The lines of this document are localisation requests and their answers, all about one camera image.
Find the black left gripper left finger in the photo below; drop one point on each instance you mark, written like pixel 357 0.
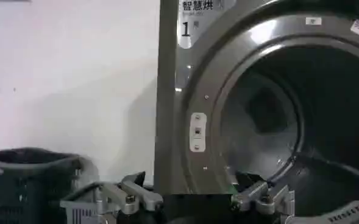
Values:
pixel 136 193

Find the grey dryer machine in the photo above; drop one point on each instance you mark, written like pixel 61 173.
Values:
pixel 258 97

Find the light grey laundry basket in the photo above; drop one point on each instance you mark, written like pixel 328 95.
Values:
pixel 83 198

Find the white number label sticker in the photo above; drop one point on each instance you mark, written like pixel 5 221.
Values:
pixel 194 21

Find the silver door latch plate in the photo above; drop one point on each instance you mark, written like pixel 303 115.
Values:
pixel 197 132

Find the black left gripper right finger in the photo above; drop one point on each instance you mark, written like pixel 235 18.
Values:
pixel 260 194

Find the dark plastic laundry basket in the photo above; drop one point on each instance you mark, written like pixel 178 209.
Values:
pixel 27 185

